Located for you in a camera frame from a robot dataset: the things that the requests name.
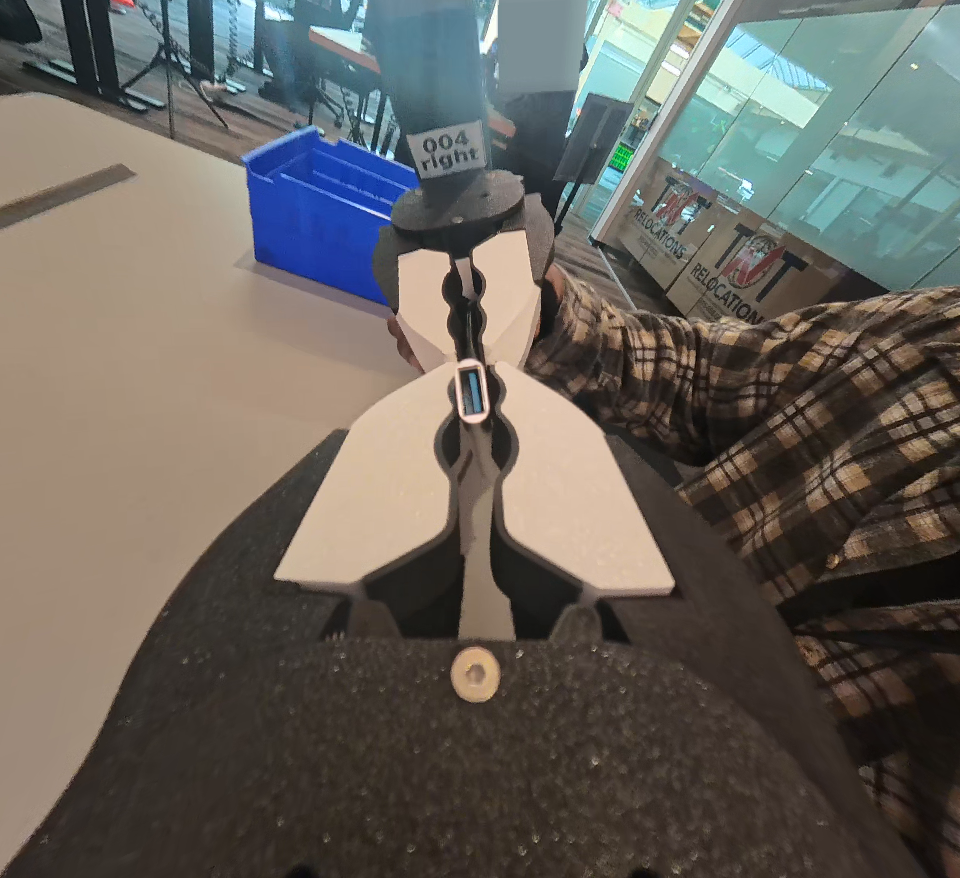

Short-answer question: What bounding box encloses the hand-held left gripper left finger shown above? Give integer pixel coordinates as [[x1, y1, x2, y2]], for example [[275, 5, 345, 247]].
[[272, 364, 462, 641]]

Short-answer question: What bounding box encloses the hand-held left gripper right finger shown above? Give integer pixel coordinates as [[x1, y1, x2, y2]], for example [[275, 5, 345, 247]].
[[491, 360, 678, 642]]

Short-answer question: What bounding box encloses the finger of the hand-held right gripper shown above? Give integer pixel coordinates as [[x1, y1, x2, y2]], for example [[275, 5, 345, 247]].
[[472, 230, 546, 369], [394, 246, 460, 377]]

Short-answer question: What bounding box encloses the thin black USB cable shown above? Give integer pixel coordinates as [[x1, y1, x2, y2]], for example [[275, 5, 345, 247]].
[[448, 255, 492, 371]]

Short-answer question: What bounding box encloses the blue plastic bin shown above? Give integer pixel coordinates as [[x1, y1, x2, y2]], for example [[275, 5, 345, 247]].
[[241, 126, 421, 308]]

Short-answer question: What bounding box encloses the person's right hand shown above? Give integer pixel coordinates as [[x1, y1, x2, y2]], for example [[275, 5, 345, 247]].
[[386, 312, 427, 374]]

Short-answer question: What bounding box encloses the white box with red logo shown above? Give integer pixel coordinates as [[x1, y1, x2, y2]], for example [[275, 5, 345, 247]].
[[618, 173, 717, 279], [666, 221, 815, 328]]

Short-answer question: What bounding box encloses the black monitor on tripod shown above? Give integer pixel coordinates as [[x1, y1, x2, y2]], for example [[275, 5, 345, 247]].
[[552, 92, 636, 238]]

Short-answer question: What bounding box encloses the person's plaid shirt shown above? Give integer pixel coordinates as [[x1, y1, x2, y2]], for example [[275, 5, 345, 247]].
[[675, 398, 960, 878]]

